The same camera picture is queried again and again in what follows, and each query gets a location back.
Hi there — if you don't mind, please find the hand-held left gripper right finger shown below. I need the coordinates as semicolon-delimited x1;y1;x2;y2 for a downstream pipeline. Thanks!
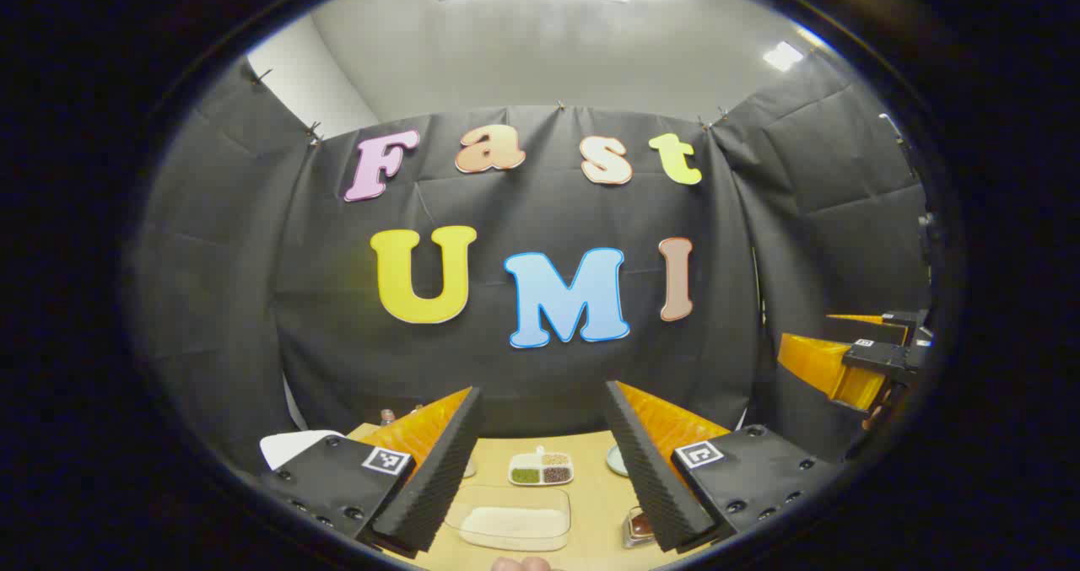
603;380;845;553

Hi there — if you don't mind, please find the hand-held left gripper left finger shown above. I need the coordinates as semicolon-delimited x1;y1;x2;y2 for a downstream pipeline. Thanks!
260;385;483;555

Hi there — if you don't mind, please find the metal chopstick holder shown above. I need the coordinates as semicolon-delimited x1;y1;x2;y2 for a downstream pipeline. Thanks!
622;508;656;550

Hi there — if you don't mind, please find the white rice cooker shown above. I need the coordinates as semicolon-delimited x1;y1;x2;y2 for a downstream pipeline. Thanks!
260;430;344;471

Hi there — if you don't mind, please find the clear plastic rice container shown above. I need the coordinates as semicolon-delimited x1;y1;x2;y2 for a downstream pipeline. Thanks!
445;485;572;552

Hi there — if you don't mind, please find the white divided bean dish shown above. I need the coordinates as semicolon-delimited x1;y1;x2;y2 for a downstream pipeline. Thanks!
509;445;575;487

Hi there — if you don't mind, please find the black backdrop cloth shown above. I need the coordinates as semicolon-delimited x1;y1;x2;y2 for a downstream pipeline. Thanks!
127;52;933;479

